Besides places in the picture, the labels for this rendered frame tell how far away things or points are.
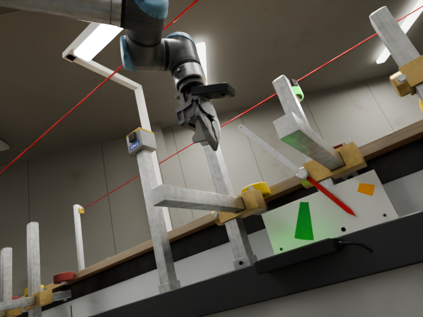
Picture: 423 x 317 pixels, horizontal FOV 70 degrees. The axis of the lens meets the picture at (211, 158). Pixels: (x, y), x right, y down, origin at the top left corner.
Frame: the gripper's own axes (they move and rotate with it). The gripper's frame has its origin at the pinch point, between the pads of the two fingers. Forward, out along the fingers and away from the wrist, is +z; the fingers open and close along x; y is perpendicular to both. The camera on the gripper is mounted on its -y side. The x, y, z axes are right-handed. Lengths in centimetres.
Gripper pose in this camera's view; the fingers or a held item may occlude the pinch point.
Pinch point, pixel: (216, 144)
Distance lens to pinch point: 75.9
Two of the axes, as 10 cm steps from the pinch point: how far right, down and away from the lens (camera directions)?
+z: 2.6, 8.8, -3.9
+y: -7.8, 4.3, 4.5
